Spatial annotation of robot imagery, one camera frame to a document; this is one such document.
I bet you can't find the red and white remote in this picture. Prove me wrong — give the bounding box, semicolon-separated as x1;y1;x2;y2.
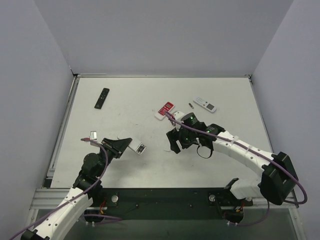
154;101;175;121

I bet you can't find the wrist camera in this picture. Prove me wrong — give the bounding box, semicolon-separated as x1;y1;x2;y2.
171;110;186;131
89;130;101;144

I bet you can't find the black slim remote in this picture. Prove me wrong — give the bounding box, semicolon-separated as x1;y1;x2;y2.
94;88;110;110

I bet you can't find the white remote with orange button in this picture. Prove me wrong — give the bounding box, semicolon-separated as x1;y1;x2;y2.
193;97;217;113

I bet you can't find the aluminium frame rail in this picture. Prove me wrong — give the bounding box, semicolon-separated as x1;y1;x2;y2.
246;198;297;209

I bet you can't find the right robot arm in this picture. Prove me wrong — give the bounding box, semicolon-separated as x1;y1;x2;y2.
165;112;299;205

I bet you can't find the white grey remote control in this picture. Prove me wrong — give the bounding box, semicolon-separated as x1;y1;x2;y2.
117;130;147;155

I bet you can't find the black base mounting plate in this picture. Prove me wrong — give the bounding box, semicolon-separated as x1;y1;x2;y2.
84;187;253;220

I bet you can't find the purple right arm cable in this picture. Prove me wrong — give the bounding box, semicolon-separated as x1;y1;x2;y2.
164;111;308;206

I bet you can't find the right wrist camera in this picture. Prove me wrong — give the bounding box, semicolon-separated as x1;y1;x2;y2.
171;110;186;131

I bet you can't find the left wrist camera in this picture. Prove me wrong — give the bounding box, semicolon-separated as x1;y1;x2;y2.
89;130;101;144

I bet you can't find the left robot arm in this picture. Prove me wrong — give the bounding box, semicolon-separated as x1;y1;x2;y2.
19;137;133;240

